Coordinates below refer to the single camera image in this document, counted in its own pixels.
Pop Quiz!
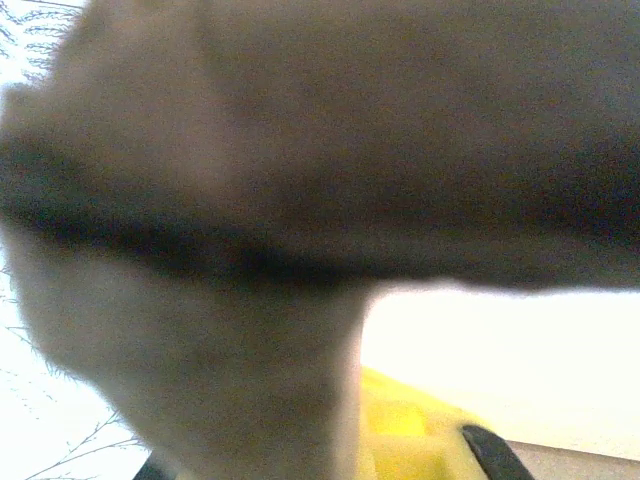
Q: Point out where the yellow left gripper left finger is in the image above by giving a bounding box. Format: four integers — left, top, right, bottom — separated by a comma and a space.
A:
132, 455, 170, 480

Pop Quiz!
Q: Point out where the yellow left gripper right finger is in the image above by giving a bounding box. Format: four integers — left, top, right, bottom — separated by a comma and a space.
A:
358, 366, 534, 480

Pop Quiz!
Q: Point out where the brown cardboard box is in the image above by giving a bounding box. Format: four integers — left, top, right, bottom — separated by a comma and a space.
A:
0, 0, 640, 480

